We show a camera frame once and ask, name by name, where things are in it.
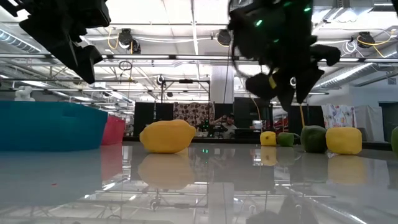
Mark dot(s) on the pale grey cloth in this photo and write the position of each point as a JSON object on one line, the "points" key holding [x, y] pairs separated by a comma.
{"points": [[370, 119]]}

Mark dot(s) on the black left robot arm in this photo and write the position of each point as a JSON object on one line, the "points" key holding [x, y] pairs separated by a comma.
{"points": [[6, 6]]}

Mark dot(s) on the long ceiling light bar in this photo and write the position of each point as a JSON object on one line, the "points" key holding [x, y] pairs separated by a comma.
{"points": [[186, 57]]}

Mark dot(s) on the small lit screen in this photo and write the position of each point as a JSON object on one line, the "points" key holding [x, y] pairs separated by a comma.
{"points": [[257, 124]]}

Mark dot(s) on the large black cabinet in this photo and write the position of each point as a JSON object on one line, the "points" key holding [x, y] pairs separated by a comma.
{"points": [[245, 115]]}

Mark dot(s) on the white building column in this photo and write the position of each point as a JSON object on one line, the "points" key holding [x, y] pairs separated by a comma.
{"points": [[219, 84]]}

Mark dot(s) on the person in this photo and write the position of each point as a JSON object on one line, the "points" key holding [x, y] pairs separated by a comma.
{"points": [[229, 124]]}

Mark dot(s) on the white floral cloth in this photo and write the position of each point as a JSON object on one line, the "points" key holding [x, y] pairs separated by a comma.
{"points": [[339, 116]]}

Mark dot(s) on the pink basket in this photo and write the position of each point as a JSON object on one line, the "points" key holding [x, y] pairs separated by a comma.
{"points": [[113, 130]]}

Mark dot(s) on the brown patterned cloth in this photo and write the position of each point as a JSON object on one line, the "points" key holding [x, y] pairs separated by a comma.
{"points": [[192, 112]]}

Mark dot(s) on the large orange-yellow lemon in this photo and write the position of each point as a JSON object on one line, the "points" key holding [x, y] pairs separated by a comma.
{"points": [[168, 136]]}

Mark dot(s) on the green lime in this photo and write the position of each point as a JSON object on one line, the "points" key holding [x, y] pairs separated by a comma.
{"points": [[286, 139], [395, 140], [313, 139]]}

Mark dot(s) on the silver ventilation duct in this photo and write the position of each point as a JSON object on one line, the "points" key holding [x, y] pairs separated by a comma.
{"points": [[12, 39], [357, 72]]}

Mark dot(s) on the teal basket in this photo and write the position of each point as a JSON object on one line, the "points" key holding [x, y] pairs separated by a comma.
{"points": [[46, 124]]}

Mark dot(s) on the yellow lemon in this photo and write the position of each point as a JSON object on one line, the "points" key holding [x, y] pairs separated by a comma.
{"points": [[343, 140], [268, 138]]}

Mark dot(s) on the dark door panel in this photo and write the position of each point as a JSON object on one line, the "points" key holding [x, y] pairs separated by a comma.
{"points": [[388, 118]]}

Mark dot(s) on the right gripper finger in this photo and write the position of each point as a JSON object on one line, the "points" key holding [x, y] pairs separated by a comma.
{"points": [[306, 82], [286, 90]]}

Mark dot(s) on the black partition panel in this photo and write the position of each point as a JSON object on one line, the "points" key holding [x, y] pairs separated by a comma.
{"points": [[164, 113], [312, 115], [222, 107], [143, 118]]}

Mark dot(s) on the white rounded object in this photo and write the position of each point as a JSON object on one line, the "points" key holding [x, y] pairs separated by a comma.
{"points": [[24, 93]]}

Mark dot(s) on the red machine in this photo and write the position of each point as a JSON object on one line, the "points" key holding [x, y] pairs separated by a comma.
{"points": [[281, 123]]}

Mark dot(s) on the black overhead frame rig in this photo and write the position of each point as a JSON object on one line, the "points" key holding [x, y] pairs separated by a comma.
{"points": [[186, 81]]}

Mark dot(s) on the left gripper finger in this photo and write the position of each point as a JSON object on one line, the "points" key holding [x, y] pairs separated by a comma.
{"points": [[88, 62]]}

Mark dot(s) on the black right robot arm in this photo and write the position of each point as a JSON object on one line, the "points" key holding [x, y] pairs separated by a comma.
{"points": [[298, 21]]}

